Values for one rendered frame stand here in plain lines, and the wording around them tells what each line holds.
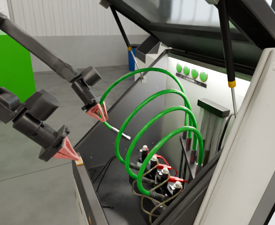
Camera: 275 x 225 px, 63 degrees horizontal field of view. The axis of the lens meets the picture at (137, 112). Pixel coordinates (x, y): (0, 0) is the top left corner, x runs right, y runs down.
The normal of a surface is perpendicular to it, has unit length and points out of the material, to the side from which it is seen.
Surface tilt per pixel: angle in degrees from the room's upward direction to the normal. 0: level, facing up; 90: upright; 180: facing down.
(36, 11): 90
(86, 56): 90
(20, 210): 0
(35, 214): 0
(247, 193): 76
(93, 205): 0
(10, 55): 90
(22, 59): 90
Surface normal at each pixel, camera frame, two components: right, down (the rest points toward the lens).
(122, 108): 0.43, 0.37
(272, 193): -0.87, -0.07
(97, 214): 0.03, -0.92
